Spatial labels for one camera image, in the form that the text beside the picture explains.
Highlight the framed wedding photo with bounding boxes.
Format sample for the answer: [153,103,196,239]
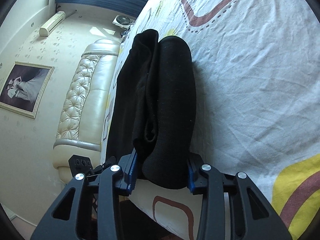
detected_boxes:
[1,61,55,119]

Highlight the white wall air conditioner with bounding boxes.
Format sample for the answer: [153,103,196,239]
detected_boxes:
[39,11,66,37]

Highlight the black pants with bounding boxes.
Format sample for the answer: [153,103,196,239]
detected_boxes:
[106,29,196,190]

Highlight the white electric fan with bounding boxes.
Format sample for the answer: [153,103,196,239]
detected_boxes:
[112,15,134,29]

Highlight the patterned white bed sheet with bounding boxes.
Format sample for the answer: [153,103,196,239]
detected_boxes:
[114,0,319,239]

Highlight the cream tufted leather headboard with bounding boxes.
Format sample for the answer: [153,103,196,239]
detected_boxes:
[53,38,120,183]

